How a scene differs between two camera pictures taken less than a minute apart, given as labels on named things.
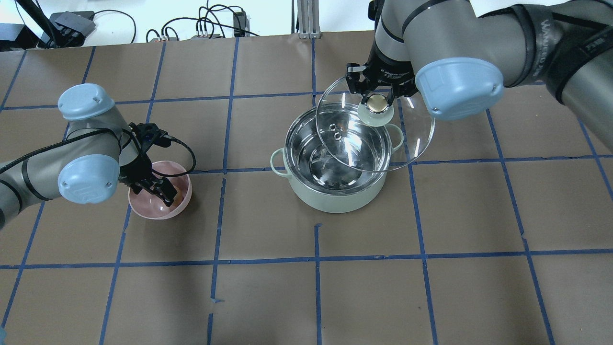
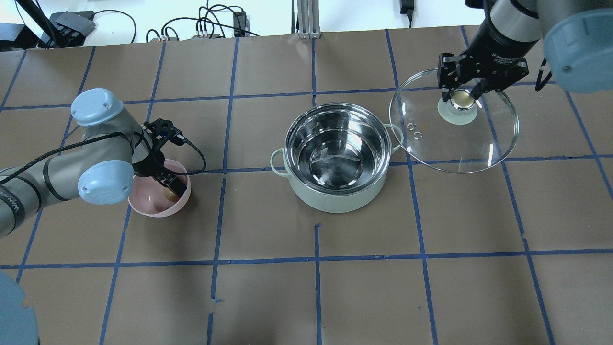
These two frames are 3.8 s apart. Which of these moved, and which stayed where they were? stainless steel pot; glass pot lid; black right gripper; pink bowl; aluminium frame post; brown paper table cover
Moved: black right gripper; glass pot lid
Stayed: aluminium frame post; brown paper table cover; pink bowl; stainless steel pot
